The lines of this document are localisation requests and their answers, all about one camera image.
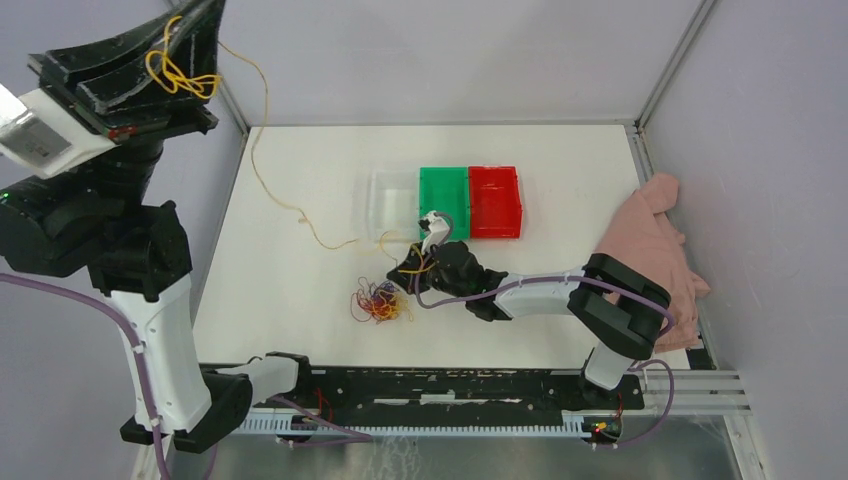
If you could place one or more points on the red plastic bin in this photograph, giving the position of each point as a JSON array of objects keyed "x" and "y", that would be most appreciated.
[{"x": 496, "y": 206}]

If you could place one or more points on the green plastic bin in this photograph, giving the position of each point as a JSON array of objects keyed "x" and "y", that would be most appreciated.
[{"x": 447, "y": 189}]

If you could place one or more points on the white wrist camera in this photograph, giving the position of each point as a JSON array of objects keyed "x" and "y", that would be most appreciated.
[
  {"x": 438, "y": 227},
  {"x": 39, "y": 134}
]

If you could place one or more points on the clear plastic bin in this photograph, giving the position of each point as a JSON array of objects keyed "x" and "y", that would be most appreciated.
[{"x": 392, "y": 205}]

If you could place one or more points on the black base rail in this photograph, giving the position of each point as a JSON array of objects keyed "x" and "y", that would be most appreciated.
[{"x": 438, "y": 397}]

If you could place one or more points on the pink cloth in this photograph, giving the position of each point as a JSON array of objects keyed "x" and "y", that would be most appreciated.
[{"x": 641, "y": 236}]

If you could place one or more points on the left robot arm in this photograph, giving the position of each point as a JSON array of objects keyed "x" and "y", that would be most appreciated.
[{"x": 93, "y": 217}]

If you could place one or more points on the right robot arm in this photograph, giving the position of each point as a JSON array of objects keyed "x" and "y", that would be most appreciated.
[{"x": 626, "y": 311}]

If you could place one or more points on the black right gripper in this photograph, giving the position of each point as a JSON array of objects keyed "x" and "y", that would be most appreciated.
[{"x": 415, "y": 259}]

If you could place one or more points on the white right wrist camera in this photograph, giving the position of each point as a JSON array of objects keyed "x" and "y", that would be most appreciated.
[{"x": 438, "y": 227}]

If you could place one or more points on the white slotted cable duct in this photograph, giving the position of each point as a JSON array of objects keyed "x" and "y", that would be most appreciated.
[{"x": 270, "y": 423}]

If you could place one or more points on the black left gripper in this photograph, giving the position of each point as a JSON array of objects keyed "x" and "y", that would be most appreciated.
[{"x": 137, "y": 87}]

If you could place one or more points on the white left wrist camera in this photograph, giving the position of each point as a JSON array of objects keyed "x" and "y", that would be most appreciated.
[{"x": 39, "y": 134}]

